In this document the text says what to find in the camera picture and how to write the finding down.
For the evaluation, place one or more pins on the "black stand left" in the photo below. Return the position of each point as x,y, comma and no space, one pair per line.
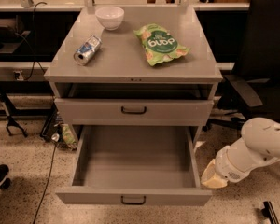
10,110

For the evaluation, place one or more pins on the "white bowl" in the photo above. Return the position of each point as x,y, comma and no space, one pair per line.
110,17

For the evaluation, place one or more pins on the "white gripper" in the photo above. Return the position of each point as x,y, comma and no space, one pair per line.
226,168

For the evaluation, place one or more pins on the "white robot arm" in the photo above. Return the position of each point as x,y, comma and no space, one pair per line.
258,146

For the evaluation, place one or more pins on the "green bag on floor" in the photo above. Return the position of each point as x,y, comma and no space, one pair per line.
68,137

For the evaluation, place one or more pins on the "green chip bag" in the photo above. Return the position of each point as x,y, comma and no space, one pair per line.
159,45

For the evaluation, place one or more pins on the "black office chair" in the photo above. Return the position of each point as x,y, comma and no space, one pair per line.
253,85

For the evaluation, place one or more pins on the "crushed silver soda can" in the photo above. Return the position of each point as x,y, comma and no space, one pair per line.
87,50

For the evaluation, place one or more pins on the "grey drawer cabinet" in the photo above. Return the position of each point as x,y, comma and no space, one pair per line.
119,69

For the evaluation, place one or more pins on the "grey top drawer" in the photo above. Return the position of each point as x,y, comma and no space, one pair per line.
134,112

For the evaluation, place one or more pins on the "black object bottom right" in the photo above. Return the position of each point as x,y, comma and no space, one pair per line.
269,213

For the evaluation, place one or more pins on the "grey drawer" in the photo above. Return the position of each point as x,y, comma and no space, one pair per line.
129,165
134,112

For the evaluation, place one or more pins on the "black chair wheel left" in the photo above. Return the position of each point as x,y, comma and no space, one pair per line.
4,180

